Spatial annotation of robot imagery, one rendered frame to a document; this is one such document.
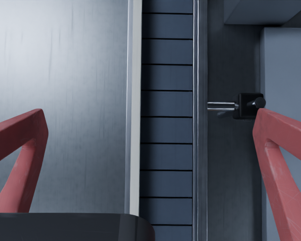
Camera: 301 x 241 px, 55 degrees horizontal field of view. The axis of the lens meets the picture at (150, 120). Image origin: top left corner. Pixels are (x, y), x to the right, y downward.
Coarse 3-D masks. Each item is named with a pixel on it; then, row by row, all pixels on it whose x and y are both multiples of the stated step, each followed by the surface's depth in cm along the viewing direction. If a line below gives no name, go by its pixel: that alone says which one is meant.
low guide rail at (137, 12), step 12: (132, 48) 39; (132, 60) 39; (132, 72) 39; (132, 84) 39; (132, 96) 38; (132, 108) 38; (132, 120) 38; (132, 132) 38; (132, 144) 38; (132, 156) 38; (132, 168) 38; (132, 180) 38; (132, 192) 38; (132, 204) 38
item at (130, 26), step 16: (128, 0) 43; (128, 16) 43; (128, 32) 43; (128, 48) 43; (128, 64) 42; (128, 80) 42; (128, 96) 42; (128, 112) 42; (128, 128) 42; (128, 144) 42; (192, 144) 42; (128, 160) 42; (128, 176) 42; (128, 192) 41; (192, 192) 42; (128, 208) 41; (192, 208) 42; (192, 224) 42; (192, 240) 41
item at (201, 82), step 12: (204, 0) 35; (204, 12) 35; (204, 24) 34; (204, 36) 34; (204, 48) 34; (204, 60) 34; (204, 72) 34; (204, 84) 34; (204, 96) 34; (204, 108) 34; (204, 120) 34; (204, 132) 34; (204, 144) 34; (204, 156) 34; (204, 168) 33; (204, 180) 33; (204, 192) 33; (204, 204) 33; (204, 216) 33; (204, 228) 33; (204, 240) 33
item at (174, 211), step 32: (160, 0) 43; (192, 0) 43; (160, 32) 43; (192, 32) 43; (160, 64) 43; (192, 64) 42; (160, 96) 42; (192, 96) 42; (160, 128) 42; (192, 128) 42; (160, 160) 42; (192, 160) 42; (160, 192) 41; (160, 224) 42
